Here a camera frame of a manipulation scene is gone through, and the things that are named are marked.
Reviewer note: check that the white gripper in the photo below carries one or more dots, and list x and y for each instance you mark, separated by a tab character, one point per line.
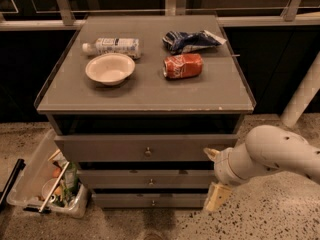
222	166

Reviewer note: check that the grey drawer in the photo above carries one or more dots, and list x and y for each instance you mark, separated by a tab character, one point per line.
136	148
157	200
129	179

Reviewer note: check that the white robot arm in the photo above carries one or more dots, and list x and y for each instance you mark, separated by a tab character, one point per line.
266	150

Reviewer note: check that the grey drawer cabinet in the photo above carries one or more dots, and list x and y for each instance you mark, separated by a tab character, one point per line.
214	102

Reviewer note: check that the grey bottom drawer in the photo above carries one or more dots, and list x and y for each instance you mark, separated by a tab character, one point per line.
157	200

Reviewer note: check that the grey top drawer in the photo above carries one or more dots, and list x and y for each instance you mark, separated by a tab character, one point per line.
136	148

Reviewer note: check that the red soda can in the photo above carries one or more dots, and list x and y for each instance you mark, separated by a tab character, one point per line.
182	66

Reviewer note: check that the white column base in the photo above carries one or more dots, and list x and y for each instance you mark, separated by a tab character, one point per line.
303	95

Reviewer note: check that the blue chip bag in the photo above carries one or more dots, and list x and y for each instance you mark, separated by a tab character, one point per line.
183	42

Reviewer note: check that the white bowl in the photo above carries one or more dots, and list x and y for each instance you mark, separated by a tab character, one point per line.
110	69

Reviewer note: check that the metal rod in bin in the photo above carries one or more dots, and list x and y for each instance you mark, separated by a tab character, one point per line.
43	206

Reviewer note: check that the white plastic bottle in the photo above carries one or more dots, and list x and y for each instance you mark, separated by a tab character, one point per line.
127	46

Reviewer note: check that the clear plastic bin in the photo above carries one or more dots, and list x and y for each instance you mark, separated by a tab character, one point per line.
35	181

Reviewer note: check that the metal window railing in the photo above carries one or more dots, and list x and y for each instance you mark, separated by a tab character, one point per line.
32	15

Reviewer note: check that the black bar on floor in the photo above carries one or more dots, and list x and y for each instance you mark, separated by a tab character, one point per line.
19	166

